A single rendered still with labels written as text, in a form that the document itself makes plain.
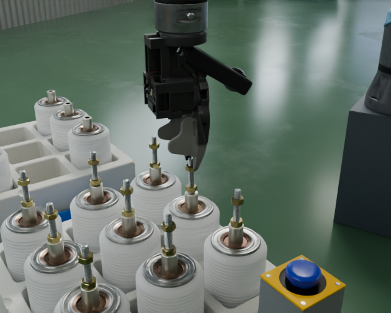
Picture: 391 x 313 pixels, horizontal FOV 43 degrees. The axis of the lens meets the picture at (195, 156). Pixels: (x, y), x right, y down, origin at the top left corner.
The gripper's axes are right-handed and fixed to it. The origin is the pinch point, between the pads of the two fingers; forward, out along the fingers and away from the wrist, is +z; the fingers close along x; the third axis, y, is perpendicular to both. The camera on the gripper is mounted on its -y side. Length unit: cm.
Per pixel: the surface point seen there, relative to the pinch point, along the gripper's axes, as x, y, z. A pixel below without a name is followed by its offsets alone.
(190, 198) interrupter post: 0.8, 1.2, 7.1
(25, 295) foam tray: 2.6, 28.9, 18.1
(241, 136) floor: -78, -45, 35
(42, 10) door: -329, 5, 27
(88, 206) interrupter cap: -6.0, 17.1, 9.3
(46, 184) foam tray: -30.3, 23.1, 16.7
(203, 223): 4.4, 0.2, 10.1
